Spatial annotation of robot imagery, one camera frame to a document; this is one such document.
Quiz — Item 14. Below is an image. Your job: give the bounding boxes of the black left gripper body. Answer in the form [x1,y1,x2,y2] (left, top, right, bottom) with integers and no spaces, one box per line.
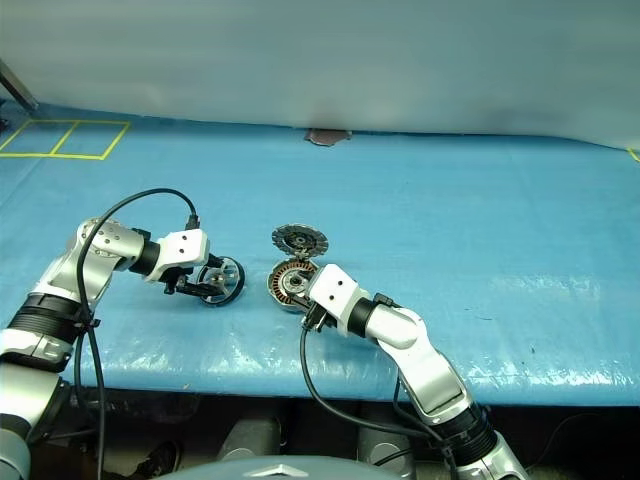
[162,266,201,296]

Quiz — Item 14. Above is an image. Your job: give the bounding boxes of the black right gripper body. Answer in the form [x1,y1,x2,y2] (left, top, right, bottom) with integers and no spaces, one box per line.
[301,301,336,335]

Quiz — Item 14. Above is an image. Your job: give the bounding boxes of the copper wound stator disc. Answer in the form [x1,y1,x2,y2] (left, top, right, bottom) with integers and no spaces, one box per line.
[266,259,321,317]

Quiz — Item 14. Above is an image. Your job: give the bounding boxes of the silver ring motor housing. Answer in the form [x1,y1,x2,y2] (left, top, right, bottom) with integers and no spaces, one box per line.
[195,256,247,307]

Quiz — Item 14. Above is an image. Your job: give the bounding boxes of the dark toothed rotor disc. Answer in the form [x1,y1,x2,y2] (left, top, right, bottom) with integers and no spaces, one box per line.
[272,223,329,261]

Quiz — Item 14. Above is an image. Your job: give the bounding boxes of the grey rounded cylinder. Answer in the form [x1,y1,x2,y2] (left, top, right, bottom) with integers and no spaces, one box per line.
[217,417,281,464]
[357,419,416,480]

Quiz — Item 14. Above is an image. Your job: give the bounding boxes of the brown patch at table edge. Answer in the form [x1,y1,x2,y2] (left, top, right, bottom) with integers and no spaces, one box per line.
[303,128,353,147]

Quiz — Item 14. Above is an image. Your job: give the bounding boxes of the blue table cover sheet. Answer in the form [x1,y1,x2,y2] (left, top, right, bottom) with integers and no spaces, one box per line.
[0,102,640,406]

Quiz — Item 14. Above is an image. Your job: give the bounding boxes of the grey robot torso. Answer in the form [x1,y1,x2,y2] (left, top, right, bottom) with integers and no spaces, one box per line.
[169,462,401,480]

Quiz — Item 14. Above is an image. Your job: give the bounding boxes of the yellow tape square outlines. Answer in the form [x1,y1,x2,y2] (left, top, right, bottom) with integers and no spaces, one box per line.
[0,118,132,161]

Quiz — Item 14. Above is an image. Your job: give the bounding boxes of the black shoe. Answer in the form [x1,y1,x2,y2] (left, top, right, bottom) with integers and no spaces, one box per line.
[134,439,181,480]

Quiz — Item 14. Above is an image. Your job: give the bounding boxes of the white backdrop sheet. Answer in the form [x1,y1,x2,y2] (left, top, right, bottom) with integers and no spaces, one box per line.
[0,0,640,151]

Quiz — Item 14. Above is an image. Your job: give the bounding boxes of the dark metal bar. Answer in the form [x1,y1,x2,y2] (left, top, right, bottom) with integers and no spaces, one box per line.
[0,57,40,111]

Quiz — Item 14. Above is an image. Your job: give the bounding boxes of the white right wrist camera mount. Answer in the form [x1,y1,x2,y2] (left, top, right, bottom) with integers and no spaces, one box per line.
[307,263,374,337]

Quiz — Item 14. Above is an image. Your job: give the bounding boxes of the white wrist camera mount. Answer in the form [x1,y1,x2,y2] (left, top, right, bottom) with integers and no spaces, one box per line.
[147,228,211,284]
[307,263,374,337]

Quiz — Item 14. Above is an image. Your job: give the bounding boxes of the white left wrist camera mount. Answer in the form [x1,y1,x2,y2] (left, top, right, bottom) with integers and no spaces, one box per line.
[147,228,211,284]

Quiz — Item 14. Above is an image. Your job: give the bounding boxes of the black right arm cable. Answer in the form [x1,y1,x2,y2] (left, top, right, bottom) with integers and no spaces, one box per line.
[298,314,459,480]

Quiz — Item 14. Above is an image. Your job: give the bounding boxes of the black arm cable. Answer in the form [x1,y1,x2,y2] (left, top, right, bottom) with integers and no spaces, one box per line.
[298,314,459,480]
[72,187,201,480]

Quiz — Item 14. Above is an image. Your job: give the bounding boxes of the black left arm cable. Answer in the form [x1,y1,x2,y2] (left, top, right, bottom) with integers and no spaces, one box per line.
[72,187,201,480]

